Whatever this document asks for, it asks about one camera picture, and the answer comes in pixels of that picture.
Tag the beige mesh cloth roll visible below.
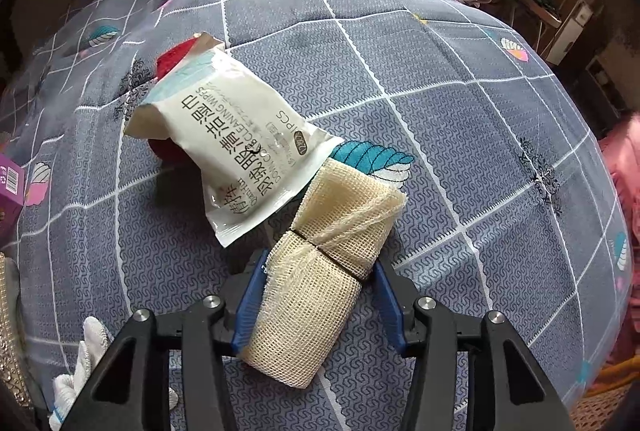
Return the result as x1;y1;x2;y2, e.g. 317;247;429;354
241;159;407;389

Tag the white cleaning wipes pack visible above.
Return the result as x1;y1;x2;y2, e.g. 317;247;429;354
125;33;342;247

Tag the red sock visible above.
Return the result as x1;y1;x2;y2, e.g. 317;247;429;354
147;35;212;167

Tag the white blue sock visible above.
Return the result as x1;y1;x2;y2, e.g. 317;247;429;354
48;315;179;431

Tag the gold ornate tissue box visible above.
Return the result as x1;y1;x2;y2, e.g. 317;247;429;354
0;253;32;408

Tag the purple cardboard box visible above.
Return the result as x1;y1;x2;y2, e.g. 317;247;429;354
0;154;25;241

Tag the pink towel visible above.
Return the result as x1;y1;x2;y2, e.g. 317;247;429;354
599;111;639;364

